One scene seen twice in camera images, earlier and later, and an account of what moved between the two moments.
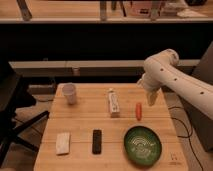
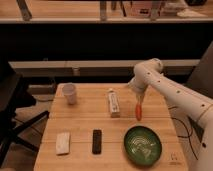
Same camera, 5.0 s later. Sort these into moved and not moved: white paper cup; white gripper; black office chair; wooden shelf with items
Moved: white gripper
Not moved: white paper cup; wooden shelf with items; black office chair
